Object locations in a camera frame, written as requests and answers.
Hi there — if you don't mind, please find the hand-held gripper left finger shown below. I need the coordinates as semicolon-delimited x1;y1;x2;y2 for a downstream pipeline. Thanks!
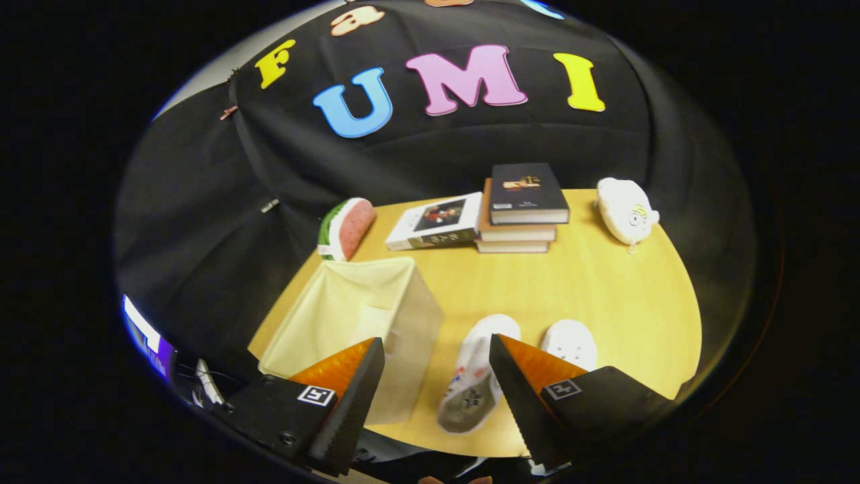
212;337;386;477

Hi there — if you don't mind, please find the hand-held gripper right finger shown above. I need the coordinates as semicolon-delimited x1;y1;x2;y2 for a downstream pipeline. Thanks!
488;334;673;475

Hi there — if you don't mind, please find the white canvas shoe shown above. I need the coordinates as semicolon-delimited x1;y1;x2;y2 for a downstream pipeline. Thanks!
540;319;598;372
437;314;522;434

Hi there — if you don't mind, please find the cream fabric storage box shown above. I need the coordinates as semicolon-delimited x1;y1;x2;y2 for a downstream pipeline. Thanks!
258;257;445;426

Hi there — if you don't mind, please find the thin brown book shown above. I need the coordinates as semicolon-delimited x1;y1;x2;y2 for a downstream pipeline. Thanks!
475;239;550;254

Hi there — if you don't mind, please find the brown cover book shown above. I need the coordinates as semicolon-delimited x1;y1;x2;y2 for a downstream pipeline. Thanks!
477;178;558;243

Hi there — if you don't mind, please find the watermelon slice plush toy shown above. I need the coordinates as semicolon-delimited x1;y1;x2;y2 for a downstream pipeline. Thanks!
317;197;377;262

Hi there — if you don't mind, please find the white book with portrait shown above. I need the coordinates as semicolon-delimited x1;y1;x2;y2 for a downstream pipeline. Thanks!
385;192;484;251

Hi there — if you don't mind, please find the white plush toy with eyes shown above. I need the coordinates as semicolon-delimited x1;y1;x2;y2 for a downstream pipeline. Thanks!
596;177;660;253

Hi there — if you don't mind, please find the bright screen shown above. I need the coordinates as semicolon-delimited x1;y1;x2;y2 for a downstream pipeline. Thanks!
122;294;177;380

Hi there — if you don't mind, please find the black backdrop cloth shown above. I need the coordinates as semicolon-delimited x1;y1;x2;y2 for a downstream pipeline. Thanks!
114;0;757;404

